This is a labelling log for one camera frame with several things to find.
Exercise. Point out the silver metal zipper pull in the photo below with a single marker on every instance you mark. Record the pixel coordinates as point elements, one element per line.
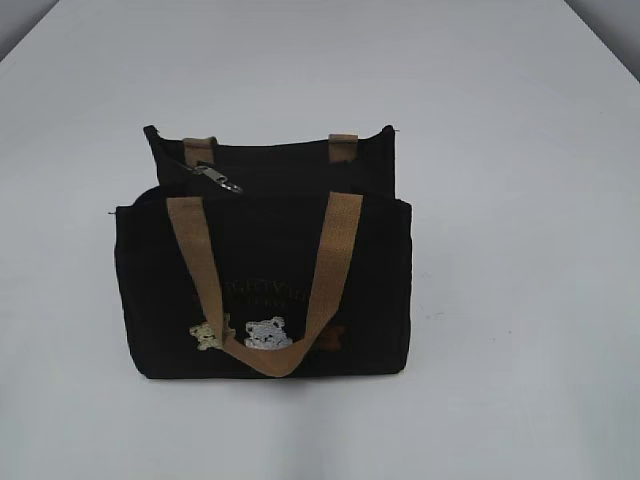
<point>215,176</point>

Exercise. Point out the black canvas tote bag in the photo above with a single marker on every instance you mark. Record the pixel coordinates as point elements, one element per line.
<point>308,273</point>

